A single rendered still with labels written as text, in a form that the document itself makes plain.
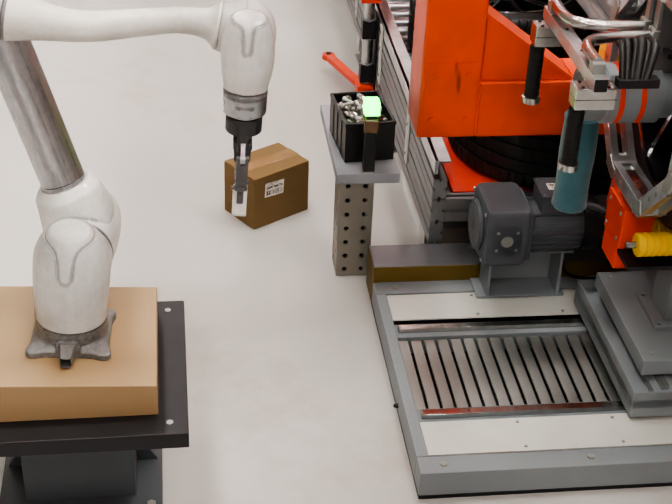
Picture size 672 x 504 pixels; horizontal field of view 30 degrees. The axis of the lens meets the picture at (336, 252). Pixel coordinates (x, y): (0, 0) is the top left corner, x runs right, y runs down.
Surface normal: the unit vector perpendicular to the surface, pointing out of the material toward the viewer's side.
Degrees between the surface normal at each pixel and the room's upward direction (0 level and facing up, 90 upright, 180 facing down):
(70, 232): 6
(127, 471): 90
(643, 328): 0
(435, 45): 90
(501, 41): 90
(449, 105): 90
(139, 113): 0
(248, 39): 76
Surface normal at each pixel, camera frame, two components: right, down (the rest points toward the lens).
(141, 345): 0.09, -0.85
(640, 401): 0.11, 0.53
